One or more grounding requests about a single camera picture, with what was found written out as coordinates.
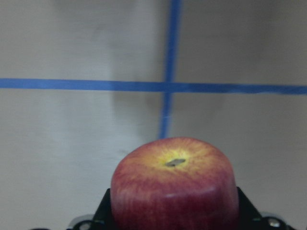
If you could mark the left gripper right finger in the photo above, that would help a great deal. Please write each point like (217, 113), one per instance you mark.
(249, 217)

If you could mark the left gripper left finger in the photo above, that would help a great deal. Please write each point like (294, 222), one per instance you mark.
(103, 219)

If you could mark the red apple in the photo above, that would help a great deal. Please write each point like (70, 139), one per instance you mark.
(175, 184)

